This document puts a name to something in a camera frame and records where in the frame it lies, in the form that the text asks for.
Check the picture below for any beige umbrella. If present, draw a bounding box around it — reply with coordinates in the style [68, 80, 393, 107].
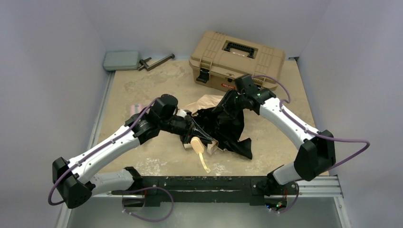
[179, 95, 253, 173]

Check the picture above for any pink umbrella case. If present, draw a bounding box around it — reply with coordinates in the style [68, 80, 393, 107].
[130, 104, 147, 115]

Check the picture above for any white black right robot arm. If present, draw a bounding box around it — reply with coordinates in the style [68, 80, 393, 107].
[218, 75, 336, 185]

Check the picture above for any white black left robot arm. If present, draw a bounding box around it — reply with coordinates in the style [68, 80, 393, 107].
[48, 94, 214, 209]

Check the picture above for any tan plastic toolbox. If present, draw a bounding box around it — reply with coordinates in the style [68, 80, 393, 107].
[189, 31, 286, 91]

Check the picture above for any dark metal clamp tool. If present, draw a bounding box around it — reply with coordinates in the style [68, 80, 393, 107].
[137, 54, 175, 71]

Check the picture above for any grey flat box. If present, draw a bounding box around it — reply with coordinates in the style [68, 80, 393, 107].
[103, 51, 140, 71]

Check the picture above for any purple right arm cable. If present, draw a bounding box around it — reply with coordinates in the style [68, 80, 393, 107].
[251, 75, 371, 172]

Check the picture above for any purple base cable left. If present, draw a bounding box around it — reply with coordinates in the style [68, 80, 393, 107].
[121, 187, 174, 222]

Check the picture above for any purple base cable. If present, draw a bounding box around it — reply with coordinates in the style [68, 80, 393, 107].
[121, 187, 174, 222]
[268, 184, 300, 215]

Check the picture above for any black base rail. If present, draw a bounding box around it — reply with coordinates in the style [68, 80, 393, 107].
[112, 167, 299, 207]

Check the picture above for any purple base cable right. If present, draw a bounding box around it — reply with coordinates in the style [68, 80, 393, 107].
[268, 184, 300, 215]

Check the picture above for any aluminium frame rail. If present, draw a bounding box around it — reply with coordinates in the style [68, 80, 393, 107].
[297, 176, 343, 198]

